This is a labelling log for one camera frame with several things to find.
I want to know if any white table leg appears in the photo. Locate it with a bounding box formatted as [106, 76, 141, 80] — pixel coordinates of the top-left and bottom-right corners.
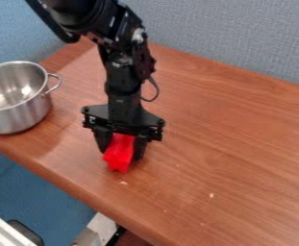
[73, 213, 117, 246]

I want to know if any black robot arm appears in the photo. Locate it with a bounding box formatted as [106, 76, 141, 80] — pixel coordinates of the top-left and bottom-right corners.
[24, 0, 166, 160]

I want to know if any red plastic block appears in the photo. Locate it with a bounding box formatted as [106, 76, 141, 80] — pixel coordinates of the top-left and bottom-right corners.
[103, 134, 135, 173]

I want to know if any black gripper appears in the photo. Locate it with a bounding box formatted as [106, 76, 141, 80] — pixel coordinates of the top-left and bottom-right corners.
[82, 93, 165, 160]

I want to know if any metal pot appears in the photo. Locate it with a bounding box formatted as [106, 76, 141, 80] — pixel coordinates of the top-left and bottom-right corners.
[0, 61, 62, 135]

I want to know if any white appliance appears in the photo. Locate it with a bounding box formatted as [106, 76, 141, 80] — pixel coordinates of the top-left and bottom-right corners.
[0, 218, 36, 246]

